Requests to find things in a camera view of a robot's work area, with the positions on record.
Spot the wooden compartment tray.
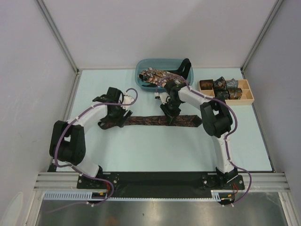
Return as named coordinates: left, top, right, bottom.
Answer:
left=197, top=80, right=254, bottom=105

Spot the purple cable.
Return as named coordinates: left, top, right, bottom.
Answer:
left=156, top=75, right=253, bottom=208
left=47, top=88, right=138, bottom=212

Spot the rolled grey tie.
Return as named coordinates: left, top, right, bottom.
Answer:
left=225, top=79, right=239, bottom=89

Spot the rolled brown blue tie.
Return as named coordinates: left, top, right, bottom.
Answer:
left=228, top=88, right=243, bottom=100

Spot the rolled navy patterned tie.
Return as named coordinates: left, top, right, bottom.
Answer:
left=214, top=90, right=229, bottom=100

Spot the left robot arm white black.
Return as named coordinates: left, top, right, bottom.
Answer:
left=49, top=87, right=138, bottom=188

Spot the pile of patterned ties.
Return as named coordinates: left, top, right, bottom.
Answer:
left=137, top=67, right=183, bottom=88

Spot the white cable duct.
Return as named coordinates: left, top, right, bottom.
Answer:
left=44, top=191, right=225, bottom=202

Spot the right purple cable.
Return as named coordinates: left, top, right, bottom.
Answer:
left=156, top=75, right=253, bottom=208

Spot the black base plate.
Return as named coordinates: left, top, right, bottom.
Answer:
left=77, top=171, right=246, bottom=200

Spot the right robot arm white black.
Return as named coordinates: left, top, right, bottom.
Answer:
left=155, top=76, right=239, bottom=189

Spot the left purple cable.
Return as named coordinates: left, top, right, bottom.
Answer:
left=47, top=88, right=138, bottom=212

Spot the rolled dark blue tie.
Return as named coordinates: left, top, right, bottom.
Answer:
left=213, top=76, right=226, bottom=90

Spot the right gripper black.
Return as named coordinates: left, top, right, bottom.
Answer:
left=161, top=99, right=183, bottom=124

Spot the black strap in basin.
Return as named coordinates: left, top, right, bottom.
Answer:
left=176, top=58, right=192, bottom=83

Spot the blue plastic basin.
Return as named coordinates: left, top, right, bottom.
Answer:
left=135, top=58, right=194, bottom=92

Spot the dark orange floral tie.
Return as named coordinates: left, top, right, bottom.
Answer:
left=98, top=115, right=202, bottom=130

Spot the aluminium frame rail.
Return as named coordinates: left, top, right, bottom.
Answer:
left=33, top=172, right=290, bottom=192

